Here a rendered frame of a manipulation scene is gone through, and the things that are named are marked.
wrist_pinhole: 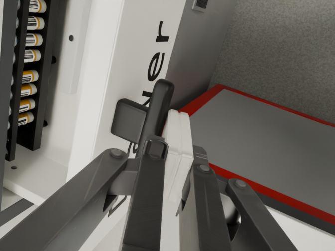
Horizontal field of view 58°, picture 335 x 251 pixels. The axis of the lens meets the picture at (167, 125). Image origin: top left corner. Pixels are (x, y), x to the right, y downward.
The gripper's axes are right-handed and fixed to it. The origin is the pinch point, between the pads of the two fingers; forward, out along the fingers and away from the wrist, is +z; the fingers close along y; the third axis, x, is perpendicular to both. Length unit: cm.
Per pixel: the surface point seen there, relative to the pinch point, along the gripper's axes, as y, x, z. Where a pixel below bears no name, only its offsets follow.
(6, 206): -12.8, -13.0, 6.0
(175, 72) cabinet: 1.3, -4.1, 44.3
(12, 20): -12.9, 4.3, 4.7
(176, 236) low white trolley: 5.9, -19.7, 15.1
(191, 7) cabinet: 0.6, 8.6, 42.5
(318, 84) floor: 49, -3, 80
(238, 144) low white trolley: 15.1, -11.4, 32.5
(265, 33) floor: 29, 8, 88
